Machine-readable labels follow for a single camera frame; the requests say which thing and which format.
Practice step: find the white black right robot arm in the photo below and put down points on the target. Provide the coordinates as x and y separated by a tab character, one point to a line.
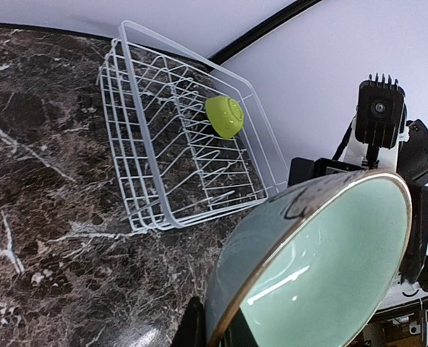
403	298

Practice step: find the pale green glass cup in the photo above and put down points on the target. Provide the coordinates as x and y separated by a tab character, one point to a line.
311	265

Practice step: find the white wire dish rack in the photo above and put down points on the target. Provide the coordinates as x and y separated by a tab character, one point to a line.
173	169

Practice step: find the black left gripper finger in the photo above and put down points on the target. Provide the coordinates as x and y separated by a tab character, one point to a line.
191	331

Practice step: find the right black frame post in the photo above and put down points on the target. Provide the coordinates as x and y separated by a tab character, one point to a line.
260	30

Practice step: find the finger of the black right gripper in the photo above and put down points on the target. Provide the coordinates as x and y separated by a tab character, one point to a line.
416	252

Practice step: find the lime green cup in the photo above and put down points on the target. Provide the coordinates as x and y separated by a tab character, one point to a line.
225	116

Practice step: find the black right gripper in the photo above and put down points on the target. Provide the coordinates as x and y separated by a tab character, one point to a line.
302	169

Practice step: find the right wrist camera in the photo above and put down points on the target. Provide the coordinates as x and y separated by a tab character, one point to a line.
380	111

